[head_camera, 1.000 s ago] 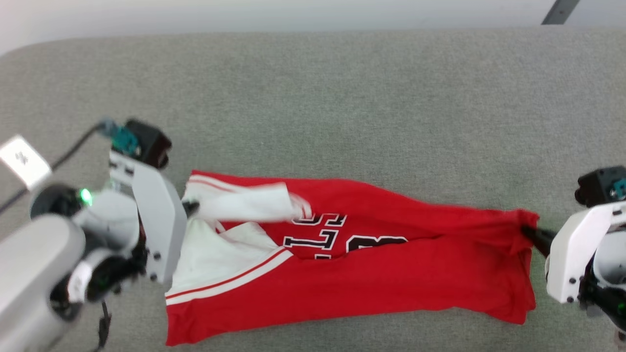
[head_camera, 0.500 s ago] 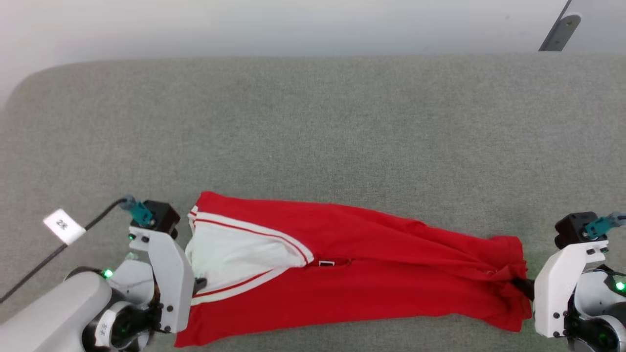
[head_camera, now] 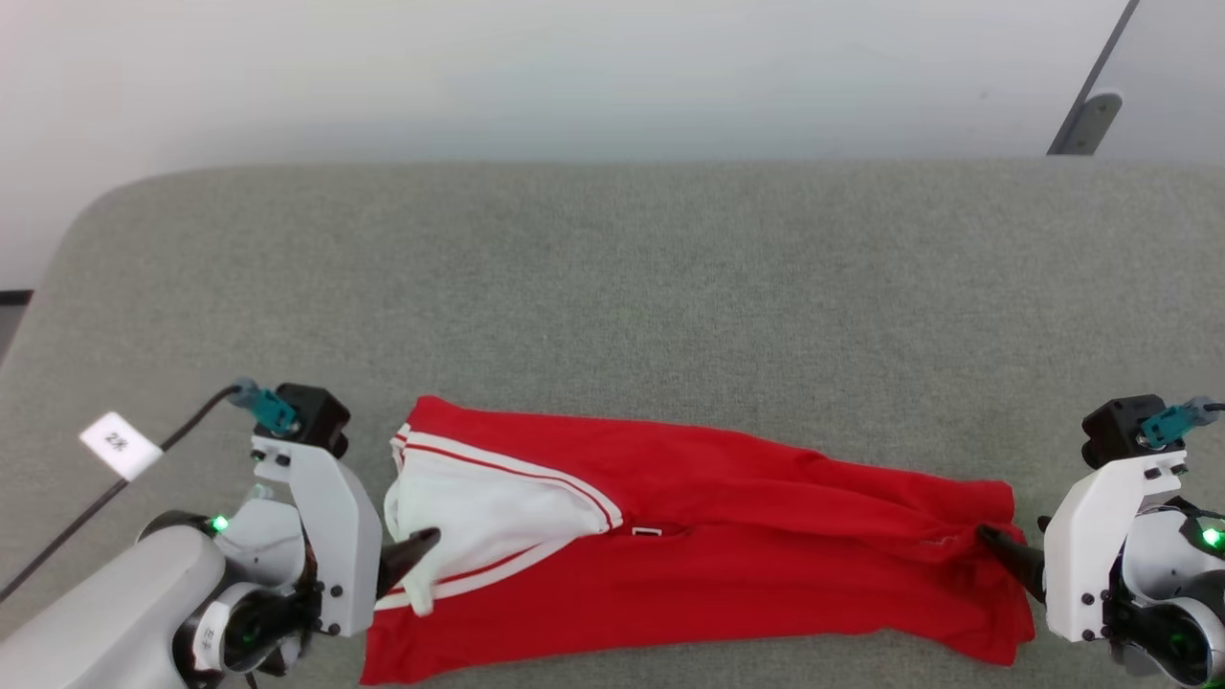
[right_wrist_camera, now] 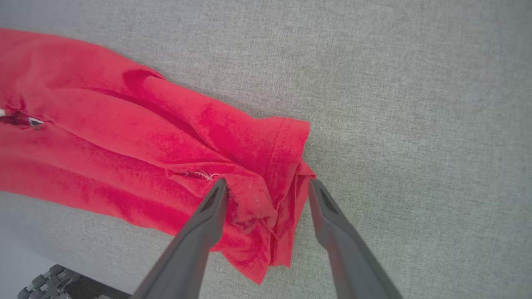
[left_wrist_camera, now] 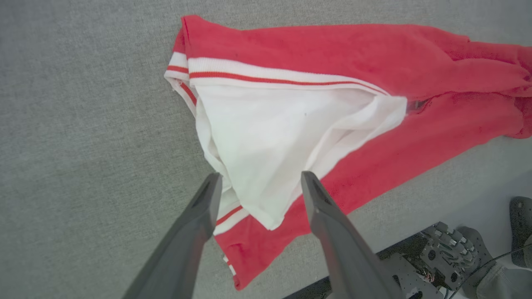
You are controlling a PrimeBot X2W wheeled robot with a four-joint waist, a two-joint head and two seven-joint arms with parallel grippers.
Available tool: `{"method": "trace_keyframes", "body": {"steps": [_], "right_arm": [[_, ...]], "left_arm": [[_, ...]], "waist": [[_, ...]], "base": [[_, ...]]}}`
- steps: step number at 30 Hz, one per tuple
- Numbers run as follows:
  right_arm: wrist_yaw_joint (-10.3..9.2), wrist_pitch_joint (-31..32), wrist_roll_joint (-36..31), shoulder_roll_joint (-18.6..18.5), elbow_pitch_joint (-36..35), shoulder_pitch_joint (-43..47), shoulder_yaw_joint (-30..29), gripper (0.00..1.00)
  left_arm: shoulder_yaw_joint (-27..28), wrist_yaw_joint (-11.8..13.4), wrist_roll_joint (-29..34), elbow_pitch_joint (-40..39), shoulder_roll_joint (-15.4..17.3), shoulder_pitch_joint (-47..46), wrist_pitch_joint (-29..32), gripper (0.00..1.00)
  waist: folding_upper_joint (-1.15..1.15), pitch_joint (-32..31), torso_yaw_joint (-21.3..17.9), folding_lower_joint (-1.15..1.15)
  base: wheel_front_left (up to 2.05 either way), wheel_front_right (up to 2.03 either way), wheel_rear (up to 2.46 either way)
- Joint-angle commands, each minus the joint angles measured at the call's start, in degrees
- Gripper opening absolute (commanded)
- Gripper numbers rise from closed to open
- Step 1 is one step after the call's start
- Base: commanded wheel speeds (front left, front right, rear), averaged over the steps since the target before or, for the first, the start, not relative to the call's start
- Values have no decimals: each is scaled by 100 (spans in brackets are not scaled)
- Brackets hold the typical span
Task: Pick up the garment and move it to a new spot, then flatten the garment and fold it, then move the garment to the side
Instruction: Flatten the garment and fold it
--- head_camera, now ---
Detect grey metal door bracket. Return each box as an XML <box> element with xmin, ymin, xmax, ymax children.
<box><xmin>1064</xmin><ymin>92</ymin><xmax>1124</xmax><ymax>156</ymax></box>

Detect teal camera connector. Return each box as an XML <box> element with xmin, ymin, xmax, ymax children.
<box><xmin>1137</xmin><ymin>397</ymin><xmax>1221</xmax><ymax>452</ymax></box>
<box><xmin>230</xmin><ymin>377</ymin><xmax>300</xmax><ymax>433</ymax></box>

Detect teal right camera connector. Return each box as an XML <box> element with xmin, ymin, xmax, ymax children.
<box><xmin>1137</xmin><ymin>397</ymin><xmax>1221</xmax><ymax>452</ymax></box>

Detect red white Bulls jersey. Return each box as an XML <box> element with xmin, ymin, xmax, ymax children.
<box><xmin>359</xmin><ymin>394</ymin><xmax>1037</xmax><ymax>687</ymax></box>

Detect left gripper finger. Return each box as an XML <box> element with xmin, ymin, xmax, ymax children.
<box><xmin>377</xmin><ymin>527</ymin><xmax>442</xmax><ymax>602</ymax></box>

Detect white cable label tag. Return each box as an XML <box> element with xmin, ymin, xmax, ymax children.
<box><xmin>78</xmin><ymin>411</ymin><xmax>165</xmax><ymax>482</ymax></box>

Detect dark door frame strip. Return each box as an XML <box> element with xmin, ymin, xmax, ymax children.
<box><xmin>1047</xmin><ymin>0</ymin><xmax>1142</xmax><ymax>157</ymax></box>

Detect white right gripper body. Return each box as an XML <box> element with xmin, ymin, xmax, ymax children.
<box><xmin>1043</xmin><ymin>454</ymin><xmax>1189</xmax><ymax>645</ymax></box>

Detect black left camera cable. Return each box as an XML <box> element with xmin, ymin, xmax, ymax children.
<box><xmin>0</xmin><ymin>385</ymin><xmax>242</xmax><ymax>604</ymax></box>

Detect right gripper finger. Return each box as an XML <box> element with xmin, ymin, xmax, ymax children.
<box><xmin>976</xmin><ymin>524</ymin><xmax>1047</xmax><ymax>605</ymax></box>

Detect teal left camera connector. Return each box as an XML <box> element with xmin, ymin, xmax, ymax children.
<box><xmin>230</xmin><ymin>377</ymin><xmax>300</xmax><ymax>433</ymax></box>

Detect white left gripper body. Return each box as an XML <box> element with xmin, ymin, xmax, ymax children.
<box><xmin>215</xmin><ymin>436</ymin><xmax>385</xmax><ymax>638</ymax></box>

